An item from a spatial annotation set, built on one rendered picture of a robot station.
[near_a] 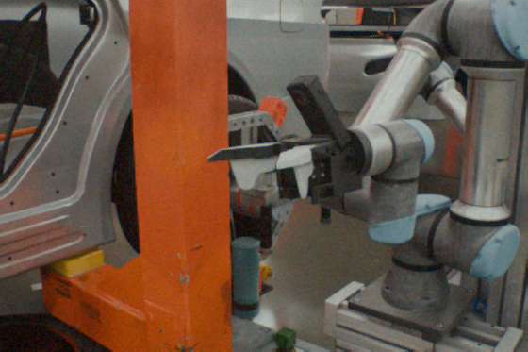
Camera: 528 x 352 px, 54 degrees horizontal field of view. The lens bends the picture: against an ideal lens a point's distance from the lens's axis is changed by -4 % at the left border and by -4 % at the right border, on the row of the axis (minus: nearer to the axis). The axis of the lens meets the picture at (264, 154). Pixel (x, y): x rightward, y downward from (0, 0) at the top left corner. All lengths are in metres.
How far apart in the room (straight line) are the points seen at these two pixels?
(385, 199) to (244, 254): 0.94
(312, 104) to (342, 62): 3.52
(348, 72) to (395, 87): 3.22
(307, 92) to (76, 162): 1.07
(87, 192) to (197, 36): 0.69
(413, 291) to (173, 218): 0.54
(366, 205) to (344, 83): 3.39
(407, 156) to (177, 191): 0.56
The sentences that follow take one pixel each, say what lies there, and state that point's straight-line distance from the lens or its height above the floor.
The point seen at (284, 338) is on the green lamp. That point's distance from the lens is 1.40.
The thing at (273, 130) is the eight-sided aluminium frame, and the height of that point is 1.05.
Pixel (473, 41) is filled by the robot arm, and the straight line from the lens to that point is 1.02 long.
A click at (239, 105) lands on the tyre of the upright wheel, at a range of 1.89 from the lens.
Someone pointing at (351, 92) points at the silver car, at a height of 0.95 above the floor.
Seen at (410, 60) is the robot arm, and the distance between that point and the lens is 1.04.
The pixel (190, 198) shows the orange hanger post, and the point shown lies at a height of 1.03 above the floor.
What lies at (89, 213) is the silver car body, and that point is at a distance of 1.70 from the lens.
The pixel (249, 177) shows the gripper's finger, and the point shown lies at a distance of 0.75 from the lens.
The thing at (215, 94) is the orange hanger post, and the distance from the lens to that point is 1.23.
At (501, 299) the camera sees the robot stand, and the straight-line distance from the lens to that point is 1.36.
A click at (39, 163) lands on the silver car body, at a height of 1.04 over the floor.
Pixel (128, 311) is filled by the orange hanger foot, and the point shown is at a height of 0.68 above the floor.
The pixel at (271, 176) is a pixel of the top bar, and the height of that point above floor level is 0.97.
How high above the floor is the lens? 1.38
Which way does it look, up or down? 12 degrees down
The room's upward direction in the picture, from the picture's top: straight up
